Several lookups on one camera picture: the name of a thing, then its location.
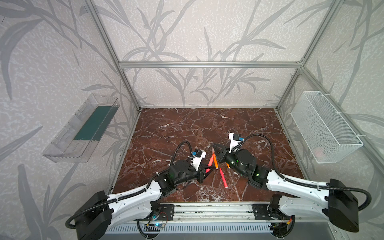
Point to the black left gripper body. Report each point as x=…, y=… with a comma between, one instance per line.
x=198, y=173

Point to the clear plastic wall tray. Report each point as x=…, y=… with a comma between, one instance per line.
x=78, y=139

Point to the pink highlighter pen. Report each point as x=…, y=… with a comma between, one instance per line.
x=210, y=163
x=223, y=178

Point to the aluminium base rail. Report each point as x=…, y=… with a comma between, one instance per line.
x=224, y=221

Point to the white wire mesh basket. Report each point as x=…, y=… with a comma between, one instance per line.
x=326, y=132

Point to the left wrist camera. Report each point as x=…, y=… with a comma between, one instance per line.
x=198, y=155

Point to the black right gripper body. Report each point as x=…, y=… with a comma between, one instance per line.
x=223, y=153

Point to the yellow-orange highlighter pen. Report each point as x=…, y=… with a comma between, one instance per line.
x=215, y=161

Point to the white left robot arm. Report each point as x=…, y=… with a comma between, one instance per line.
x=103, y=212

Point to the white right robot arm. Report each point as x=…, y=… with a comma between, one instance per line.
x=296, y=197

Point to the aluminium cage frame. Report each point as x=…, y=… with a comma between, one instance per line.
x=298, y=66

